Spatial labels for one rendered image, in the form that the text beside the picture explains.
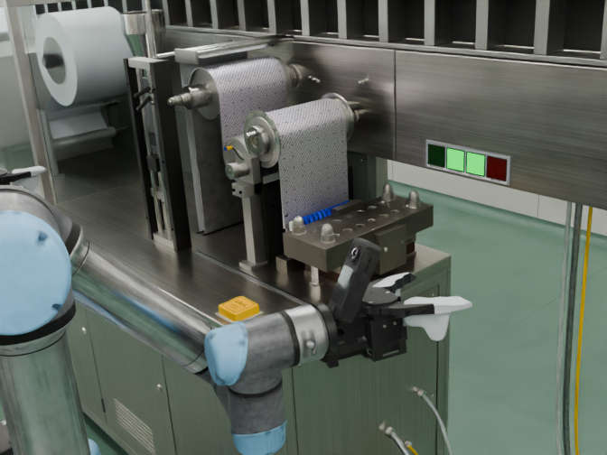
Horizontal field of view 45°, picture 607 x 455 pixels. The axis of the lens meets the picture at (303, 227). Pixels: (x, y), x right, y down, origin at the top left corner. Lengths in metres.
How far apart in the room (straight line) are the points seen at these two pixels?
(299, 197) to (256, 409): 0.99
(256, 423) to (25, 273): 0.38
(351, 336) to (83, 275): 0.37
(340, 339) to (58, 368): 0.37
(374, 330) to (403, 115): 1.03
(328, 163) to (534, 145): 0.54
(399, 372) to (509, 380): 1.19
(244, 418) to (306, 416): 0.80
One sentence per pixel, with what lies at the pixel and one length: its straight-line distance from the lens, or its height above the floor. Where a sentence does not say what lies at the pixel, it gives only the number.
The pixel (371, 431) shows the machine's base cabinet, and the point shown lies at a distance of 2.00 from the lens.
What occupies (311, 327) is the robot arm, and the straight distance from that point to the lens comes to 0.96.
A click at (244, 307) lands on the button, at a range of 1.71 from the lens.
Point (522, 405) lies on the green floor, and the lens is 3.00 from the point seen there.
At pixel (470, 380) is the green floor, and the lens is 3.11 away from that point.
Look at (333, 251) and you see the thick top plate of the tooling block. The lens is 1.74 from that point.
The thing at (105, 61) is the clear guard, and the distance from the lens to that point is 2.70.
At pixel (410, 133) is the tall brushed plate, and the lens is 1.94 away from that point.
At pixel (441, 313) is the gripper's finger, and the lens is 1.00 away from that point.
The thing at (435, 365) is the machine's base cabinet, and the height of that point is 0.58.
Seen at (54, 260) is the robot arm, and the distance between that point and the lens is 0.79.
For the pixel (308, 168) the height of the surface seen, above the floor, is 1.16.
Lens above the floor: 1.71
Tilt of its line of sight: 22 degrees down
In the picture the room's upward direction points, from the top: 3 degrees counter-clockwise
